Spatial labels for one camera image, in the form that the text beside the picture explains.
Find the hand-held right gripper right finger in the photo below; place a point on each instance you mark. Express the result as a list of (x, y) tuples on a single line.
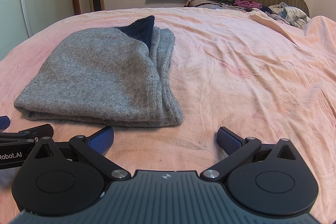
[(228, 140)]

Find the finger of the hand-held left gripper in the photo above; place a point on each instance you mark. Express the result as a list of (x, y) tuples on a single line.
[(39, 130), (4, 121)]

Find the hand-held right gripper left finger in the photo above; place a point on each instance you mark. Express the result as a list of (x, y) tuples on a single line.
[(102, 138)]

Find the grey and navy knit sweater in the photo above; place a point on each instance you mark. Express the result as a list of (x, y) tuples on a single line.
[(92, 77)]

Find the pink bed sheet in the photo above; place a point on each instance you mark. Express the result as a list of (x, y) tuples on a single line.
[(249, 69)]

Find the purple cloth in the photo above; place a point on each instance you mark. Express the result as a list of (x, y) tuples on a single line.
[(248, 4)]

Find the patterned pillow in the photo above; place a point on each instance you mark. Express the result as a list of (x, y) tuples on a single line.
[(199, 2)]

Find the light printed garment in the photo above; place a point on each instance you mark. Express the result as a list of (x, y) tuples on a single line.
[(291, 14)]

